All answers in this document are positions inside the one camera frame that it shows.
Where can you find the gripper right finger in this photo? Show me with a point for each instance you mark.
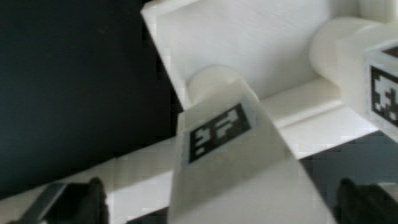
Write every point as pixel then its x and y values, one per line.
pixel 366 203

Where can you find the white chair seat piece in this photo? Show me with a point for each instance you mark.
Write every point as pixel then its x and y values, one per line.
pixel 249 34

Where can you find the white chair leg block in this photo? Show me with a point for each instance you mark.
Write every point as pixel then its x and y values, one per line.
pixel 354 59

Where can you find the white U-shaped frame fence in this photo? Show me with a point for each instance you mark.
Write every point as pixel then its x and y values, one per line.
pixel 316 124

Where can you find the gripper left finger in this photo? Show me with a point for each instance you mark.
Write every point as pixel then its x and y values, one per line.
pixel 69 204

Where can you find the white chair leg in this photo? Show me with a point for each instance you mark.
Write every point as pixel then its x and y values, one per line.
pixel 240 183

